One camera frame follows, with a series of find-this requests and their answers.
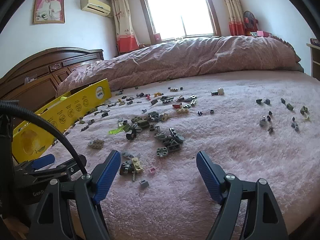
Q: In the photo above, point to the dark wooden headboard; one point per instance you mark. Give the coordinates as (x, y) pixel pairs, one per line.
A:
(37, 75)

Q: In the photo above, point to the wooden framed window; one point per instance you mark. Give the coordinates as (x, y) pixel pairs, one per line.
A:
(180, 10)

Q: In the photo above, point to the framed wedding photo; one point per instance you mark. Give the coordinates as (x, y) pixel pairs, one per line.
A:
(49, 7)

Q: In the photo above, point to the toy building bricks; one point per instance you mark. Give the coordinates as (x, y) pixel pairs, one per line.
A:
(160, 132)

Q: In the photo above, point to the light wooden cabinet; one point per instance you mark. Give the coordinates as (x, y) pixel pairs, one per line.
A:
(315, 57)

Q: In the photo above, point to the white air conditioner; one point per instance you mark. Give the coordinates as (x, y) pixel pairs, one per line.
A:
(96, 6)

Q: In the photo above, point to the red standing fan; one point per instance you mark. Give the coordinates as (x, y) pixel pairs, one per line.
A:
(250, 21)

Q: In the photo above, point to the cream and red curtain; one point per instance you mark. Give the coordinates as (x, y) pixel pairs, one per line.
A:
(233, 12)
(123, 25)

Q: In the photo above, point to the pink quilt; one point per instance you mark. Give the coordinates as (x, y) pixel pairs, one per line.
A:
(187, 57)

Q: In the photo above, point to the pink fluffy blanket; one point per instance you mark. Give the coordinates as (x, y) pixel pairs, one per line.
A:
(225, 160)

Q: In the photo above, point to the small pink box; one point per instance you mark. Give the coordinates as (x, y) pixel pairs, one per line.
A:
(157, 37)

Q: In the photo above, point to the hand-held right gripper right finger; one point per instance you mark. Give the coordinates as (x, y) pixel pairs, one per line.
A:
(207, 175)

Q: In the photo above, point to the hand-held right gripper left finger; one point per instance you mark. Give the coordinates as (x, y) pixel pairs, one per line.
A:
(107, 175)

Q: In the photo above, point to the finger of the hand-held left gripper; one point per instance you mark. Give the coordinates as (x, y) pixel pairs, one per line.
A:
(71, 170)
(43, 161)

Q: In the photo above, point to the yellow cardboard box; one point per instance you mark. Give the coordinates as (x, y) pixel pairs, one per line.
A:
(75, 107)

